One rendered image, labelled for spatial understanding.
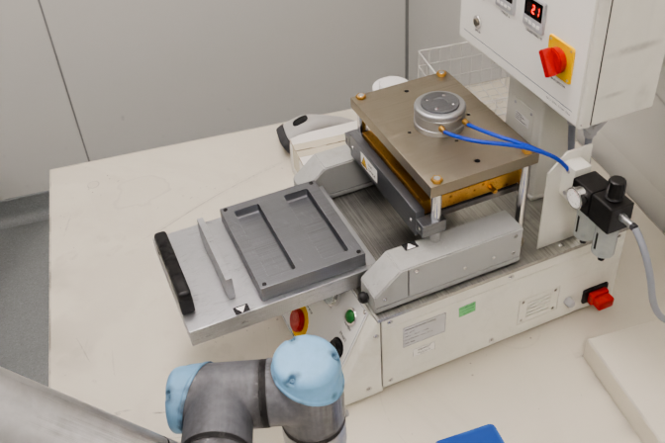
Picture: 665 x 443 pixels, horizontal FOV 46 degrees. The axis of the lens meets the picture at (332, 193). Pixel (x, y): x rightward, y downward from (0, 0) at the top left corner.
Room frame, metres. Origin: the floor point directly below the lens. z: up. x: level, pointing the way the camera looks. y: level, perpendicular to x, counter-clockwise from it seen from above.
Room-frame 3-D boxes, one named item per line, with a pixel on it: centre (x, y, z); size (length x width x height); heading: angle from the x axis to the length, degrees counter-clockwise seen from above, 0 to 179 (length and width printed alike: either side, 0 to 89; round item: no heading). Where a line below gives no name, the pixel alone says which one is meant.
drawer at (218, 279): (0.89, 0.11, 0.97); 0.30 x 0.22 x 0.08; 111
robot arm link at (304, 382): (0.55, 0.04, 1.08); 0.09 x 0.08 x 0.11; 90
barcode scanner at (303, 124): (1.49, 0.02, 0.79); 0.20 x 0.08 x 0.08; 103
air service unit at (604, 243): (0.84, -0.37, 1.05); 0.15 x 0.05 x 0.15; 21
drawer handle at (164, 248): (0.85, 0.24, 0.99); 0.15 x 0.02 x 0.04; 21
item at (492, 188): (1.00, -0.17, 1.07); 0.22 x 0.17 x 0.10; 21
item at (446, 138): (1.00, -0.21, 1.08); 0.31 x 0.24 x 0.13; 21
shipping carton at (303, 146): (1.36, -0.02, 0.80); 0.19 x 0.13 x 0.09; 103
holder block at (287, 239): (0.91, 0.07, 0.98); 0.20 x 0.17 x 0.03; 21
